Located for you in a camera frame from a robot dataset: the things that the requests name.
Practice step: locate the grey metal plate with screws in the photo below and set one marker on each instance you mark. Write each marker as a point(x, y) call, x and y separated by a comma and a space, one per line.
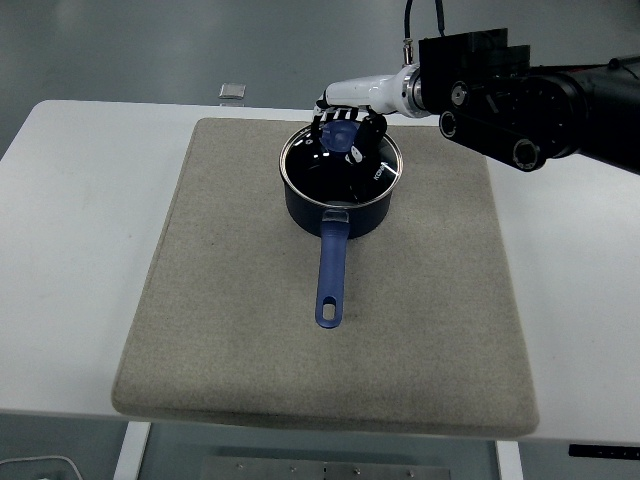
point(325, 470)

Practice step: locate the dark blue saucepan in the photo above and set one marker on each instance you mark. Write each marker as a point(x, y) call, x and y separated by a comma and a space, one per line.
point(332, 270)

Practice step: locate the black table control panel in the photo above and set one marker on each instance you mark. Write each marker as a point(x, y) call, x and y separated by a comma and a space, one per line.
point(605, 451)

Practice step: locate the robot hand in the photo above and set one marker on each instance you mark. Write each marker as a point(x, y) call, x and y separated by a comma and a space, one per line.
point(365, 90)

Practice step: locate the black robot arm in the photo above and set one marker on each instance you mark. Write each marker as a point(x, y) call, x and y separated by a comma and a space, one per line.
point(550, 110)

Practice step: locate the glass lid with blue knob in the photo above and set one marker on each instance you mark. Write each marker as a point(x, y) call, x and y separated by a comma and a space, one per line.
point(320, 175)

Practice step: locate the small silver floor plate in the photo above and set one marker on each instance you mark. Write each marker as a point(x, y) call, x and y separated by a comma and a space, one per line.
point(232, 91)

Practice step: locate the beige fabric mat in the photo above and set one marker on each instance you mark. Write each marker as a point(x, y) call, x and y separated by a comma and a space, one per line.
point(225, 300)

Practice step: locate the white table leg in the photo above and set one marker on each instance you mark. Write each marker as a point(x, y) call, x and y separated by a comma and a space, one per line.
point(509, 462)
point(131, 452)

